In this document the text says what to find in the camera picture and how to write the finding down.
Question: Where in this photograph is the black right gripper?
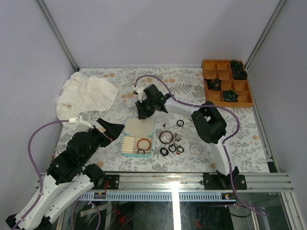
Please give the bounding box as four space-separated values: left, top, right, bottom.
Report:
136 97 156 120

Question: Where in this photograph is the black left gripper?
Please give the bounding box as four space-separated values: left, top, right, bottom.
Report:
83 119 126 165

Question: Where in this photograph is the orange red bangle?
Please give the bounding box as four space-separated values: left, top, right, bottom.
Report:
137 138 152 151

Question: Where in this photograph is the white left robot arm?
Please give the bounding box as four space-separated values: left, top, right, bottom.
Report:
6 118 125 230

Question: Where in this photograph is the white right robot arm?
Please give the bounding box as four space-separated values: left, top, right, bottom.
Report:
133 84 238 189

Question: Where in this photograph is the teal jewelry box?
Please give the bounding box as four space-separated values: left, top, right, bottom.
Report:
120 118 154 158

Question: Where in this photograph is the floral table mat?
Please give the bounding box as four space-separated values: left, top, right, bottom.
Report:
80 68 269 173

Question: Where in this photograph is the dark purple bangle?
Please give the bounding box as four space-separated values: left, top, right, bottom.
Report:
159 130 174 145

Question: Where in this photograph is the white crumpled cloth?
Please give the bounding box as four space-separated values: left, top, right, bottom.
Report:
56 72 119 120

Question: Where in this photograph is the thin silver bangle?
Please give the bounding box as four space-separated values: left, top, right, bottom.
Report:
189 143 203 156

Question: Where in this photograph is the black orange scrunchie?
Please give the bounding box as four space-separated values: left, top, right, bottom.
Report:
204 78 222 91

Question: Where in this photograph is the wooden compartment tray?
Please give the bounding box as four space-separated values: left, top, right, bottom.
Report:
202 59 253 108

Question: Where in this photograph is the black green scrunchie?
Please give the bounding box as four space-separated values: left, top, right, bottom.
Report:
222 90 239 103

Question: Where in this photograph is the black scrunchie top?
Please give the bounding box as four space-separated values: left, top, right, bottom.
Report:
230 60 245 71

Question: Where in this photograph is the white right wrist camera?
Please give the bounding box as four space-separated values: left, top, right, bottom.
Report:
133 87 145 102

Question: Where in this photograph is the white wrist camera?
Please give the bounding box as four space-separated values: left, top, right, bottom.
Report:
133 87 145 102
69 115 94 131

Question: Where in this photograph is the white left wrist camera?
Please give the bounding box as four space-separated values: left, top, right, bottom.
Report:
69 115 94 131

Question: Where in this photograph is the aluminium rail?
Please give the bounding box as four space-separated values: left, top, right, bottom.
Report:
35 171 295 192

